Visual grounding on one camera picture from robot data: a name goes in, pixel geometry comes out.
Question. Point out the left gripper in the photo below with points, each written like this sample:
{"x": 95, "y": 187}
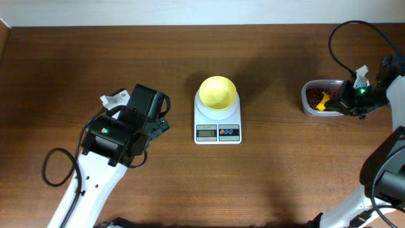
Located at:
{"x": 159, "y": 125}

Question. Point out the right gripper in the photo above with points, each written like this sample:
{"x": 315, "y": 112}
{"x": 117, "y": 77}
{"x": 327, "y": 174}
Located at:
{"x": 346, "y": 99}

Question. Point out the yellow measuring scoop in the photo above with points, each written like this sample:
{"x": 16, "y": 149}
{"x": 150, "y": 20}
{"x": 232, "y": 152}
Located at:
{"x": 321, "y": 105}

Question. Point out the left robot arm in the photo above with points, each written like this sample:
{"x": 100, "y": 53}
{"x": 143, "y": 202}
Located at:
{"x": 106, "y": 148}

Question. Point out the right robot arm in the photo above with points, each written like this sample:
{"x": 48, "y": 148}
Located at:
{"x": 381, "y": 179}

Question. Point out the white digital kitchen scale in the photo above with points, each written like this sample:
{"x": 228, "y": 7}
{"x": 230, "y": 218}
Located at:
{"x": 217, "y": 126}

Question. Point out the yellow plastic bowl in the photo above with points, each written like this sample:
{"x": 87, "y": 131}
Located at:
{"x": 217, "y": 92}

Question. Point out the clear plastic container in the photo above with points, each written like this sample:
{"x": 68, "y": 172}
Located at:
{"x": 323, "y": 84}

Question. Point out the red beans in container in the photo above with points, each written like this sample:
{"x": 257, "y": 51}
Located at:
{"x": 314, "y": 95}

